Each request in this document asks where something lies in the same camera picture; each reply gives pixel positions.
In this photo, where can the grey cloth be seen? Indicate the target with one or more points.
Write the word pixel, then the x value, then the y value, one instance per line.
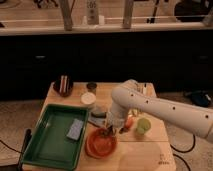
pixel 99 122

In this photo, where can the white cup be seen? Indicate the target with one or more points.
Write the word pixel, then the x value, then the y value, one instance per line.
pixel 88 99

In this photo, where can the green cup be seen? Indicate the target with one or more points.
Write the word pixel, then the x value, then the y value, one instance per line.
pixel 143 125

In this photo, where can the dark brown striped object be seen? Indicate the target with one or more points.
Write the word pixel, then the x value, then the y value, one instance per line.
pixel 63 86

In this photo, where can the dark red grape bunch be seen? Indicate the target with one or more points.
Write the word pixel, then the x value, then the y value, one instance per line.
pixel 110 131

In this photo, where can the small dark metal cup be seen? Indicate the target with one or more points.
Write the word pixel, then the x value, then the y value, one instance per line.
pixel 91 87

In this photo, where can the black spoon white handle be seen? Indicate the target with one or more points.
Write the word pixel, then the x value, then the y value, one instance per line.
pixel 144 90

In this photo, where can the red tomato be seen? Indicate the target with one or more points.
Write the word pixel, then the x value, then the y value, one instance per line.
pixel 129 122

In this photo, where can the blue sponge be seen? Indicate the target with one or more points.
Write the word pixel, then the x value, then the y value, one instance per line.
pixel 75 129

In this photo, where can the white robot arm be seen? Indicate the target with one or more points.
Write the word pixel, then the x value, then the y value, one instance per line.
pixel 194 119

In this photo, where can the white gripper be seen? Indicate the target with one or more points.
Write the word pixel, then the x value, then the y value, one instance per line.
pixel 117 121

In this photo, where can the green plastic tray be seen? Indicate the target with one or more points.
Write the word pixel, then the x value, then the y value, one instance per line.
pixel 49 145

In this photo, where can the dark blue bag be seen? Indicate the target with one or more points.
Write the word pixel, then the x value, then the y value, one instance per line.
pixel 199 98

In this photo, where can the red bowl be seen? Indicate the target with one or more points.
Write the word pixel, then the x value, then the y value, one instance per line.
pixel 100 146

